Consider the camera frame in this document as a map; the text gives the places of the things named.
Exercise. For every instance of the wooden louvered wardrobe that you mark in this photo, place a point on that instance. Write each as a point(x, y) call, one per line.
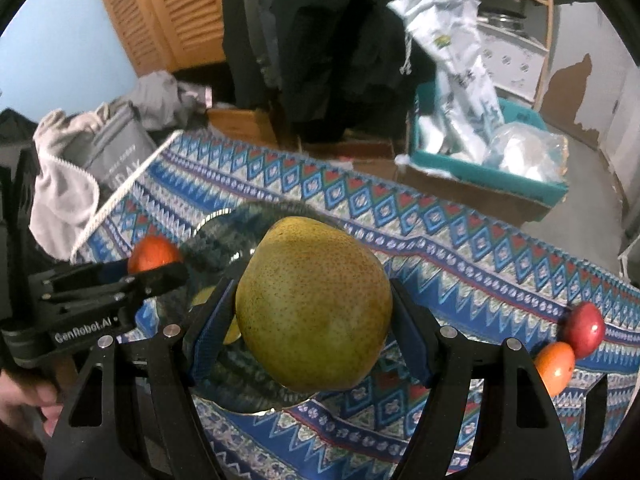
point(165, 10)

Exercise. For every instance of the yellow pear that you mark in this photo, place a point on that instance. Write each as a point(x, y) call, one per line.
point(231, 334)

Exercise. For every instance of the wooden ladder shelf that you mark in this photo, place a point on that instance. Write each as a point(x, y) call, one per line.
point(547, 35)

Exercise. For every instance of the bright red apple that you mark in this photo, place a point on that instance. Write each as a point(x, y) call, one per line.
point(582, 329)

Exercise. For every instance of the wooden drawer box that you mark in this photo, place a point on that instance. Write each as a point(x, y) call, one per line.
point(245, 125)

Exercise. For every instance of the person's left hand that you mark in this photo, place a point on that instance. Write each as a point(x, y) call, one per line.
point(25, 402)

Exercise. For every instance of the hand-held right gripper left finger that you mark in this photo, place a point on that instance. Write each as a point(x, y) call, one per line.
point(212, 332)

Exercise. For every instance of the white fleece blanket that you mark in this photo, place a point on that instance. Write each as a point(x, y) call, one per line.
point(55, 185)

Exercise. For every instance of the teal plastic crate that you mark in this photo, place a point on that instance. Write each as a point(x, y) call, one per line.
point(500, 175)

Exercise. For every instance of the pale grey door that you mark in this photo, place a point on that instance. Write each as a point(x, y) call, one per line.
point(600, 35)

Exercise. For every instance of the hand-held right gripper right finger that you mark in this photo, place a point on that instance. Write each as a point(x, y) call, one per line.
point(415, 355)

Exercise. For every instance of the metal steamer pot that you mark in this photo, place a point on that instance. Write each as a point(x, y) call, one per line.
point(500, 19)

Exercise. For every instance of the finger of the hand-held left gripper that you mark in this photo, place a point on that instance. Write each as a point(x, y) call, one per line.
point(160, 280)

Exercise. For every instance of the blue patterned tablecloth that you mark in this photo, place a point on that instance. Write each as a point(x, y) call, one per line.
point(350, 200)

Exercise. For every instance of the large orange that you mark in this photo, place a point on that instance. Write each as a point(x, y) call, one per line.
point(152, 252)
point(555, 367)

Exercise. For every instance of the clear plastic bag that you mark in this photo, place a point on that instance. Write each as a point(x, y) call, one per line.
point(530, 152)

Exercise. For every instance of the green speckled pear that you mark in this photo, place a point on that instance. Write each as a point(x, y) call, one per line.
point(315, 305)

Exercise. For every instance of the grey printed tote bag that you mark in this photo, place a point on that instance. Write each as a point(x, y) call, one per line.
point(115, 145)

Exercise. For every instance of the white printed rice bag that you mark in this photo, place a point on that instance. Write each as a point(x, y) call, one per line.
point(455, 75)

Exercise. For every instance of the brown cardboard box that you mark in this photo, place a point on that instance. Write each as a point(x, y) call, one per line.
point(475, 195)

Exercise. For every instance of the white perforated basket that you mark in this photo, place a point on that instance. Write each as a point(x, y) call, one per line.
point(515, 60)

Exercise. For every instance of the black hooded coat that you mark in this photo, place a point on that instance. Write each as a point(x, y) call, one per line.
point(320, 45)

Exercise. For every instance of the dark glass plate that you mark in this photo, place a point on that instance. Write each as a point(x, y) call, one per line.
point(220, 240)

